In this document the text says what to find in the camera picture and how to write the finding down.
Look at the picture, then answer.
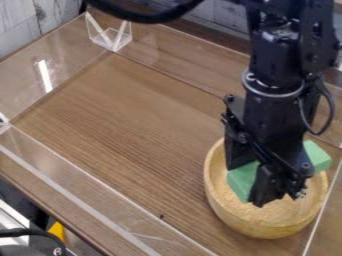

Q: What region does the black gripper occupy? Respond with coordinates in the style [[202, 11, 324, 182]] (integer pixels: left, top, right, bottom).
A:
[[220, 88, 323, 208]]

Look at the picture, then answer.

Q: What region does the green rectangular block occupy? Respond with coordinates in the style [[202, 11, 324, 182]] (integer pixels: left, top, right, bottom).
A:
[[226, 140, 333, 203]]

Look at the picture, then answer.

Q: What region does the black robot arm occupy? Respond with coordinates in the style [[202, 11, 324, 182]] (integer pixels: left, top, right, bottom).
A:
[[222, 0, 341, 207]]

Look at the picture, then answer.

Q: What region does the brown wooden bowl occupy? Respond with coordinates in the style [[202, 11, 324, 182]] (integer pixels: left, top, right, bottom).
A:
[[203, 139, 329, 239]]

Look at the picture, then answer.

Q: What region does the yellow black equipment part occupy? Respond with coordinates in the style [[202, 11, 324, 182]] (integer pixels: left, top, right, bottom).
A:
[[44, 221, 79, 256]]

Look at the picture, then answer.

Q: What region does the clear acrylic corner bracket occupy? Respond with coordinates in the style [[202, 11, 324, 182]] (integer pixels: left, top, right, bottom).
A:
[[84, 12, 132, 52]]

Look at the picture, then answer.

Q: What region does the black cable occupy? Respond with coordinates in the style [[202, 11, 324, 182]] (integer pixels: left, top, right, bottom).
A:
[[0, 227, 68, 256]]

